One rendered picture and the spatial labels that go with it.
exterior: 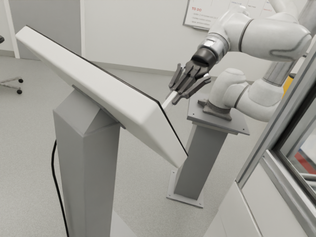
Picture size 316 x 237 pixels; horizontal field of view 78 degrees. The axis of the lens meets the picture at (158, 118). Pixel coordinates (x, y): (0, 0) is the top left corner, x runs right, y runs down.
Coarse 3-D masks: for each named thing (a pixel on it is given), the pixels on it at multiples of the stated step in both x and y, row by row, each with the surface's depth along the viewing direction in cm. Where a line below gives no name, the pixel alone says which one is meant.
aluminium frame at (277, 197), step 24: (312, 48) 36; (312, 72) 35; (288, 96) 40; (288, 120) 40; (264, 144) 45; (264, 168) 44; (288, 168) 40; (264, 192) 44; (288, 192) 38; (264, 216) 43; (288, 216) 37; (312, 216) 32
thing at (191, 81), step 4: (196, 68) 62; (192, 72) 62; (196, 72) 61; (192, 76) 61; (188, 80) 61; (192, 80) 61; (196, 80) 63; (184, 84) 61; (188, 84) 61; (192, 84) 63; (184, 88) 60; (188, 88) 62; (180, 92) 59
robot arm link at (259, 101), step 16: (304, 16) 85; (272, 64) 98; (288, 64) 93; (256, 80) 105; (272, 80) 98; (240, 96) 107; (256, 96) 102; (272, 96) 98; (256, 112) 103; (272, 112) 100
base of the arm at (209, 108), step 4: (200, 100) 125; (204, 100) 126; (208, 100) 122; (200, 104) 126; (204, 104) 125; (208, 104) 121; (212, 104) 119; (204, 108) 121; (208, 108) 121; (212, 108) 119; (216, 108) 118; (220, 108) 117; (204, 112) 119; (208, 112) 119; (212, 112) 119; (216, 112) 119; (220, 112) 118; (224, 112) 119; (228, 112) 120; (216, 116) 120; (220, 116) 119; (224, 116) 119; (228, 116) 119; (228, 120) 118
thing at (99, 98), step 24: (48, 48) 47; (72, 72) 40; (96, 72) 38; (72, 96) 55; (96, 96) 38; (120, 96) 34; (144, 96) 32; (72, 120) 51; (96, 120) 50; (120, 120) 48; (144, 120) 31; (168, 120) 37; (168, 144) 42
